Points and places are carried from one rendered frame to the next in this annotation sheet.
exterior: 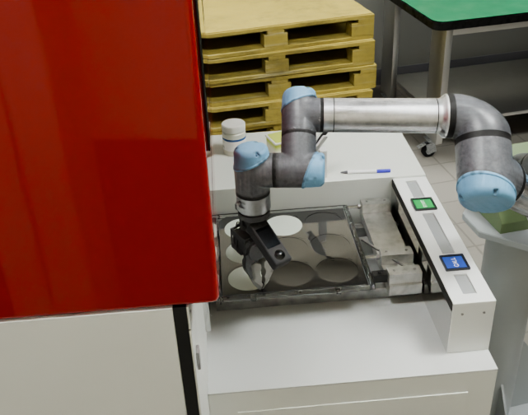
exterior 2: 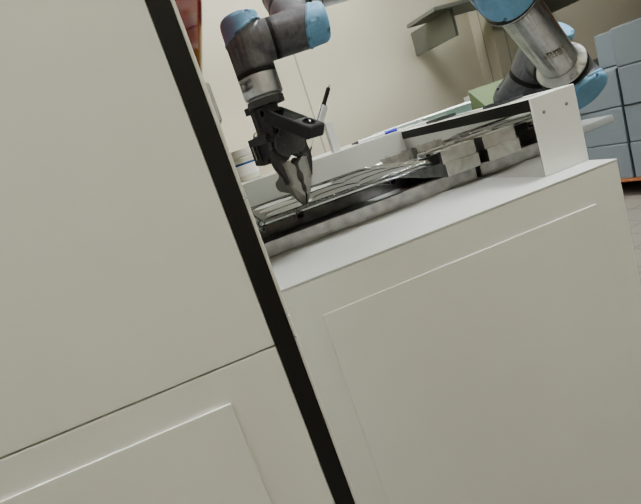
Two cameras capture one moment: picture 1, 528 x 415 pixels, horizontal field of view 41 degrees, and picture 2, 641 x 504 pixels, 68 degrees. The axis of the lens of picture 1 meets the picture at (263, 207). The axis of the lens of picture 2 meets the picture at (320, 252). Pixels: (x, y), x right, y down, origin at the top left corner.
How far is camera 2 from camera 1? 1.02 m
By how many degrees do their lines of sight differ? 20
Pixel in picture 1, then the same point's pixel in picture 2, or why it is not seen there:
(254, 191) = (255, 58)
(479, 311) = (561, 103)
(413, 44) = not seen: hidden behind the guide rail
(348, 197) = (367, 162)
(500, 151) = not seen: outside the picture
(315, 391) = (414, 250)
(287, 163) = (282, 13)
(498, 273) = not seen: hidden behind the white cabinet
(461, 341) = (556, 153)
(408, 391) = (527, 221)
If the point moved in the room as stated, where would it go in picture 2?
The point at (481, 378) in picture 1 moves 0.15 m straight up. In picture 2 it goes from (603, 178) to (586, 89)
